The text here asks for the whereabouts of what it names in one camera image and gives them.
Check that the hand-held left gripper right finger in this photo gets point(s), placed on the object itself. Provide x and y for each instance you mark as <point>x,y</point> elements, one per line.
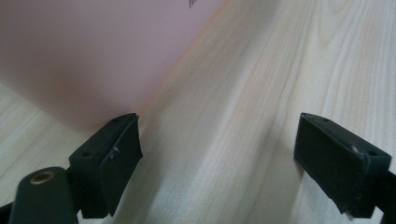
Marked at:
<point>336,161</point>

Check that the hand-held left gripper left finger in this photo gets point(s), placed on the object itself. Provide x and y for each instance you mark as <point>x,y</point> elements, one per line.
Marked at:
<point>106,165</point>

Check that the pink sheet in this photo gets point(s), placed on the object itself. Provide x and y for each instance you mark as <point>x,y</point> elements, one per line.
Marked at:
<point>93,59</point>

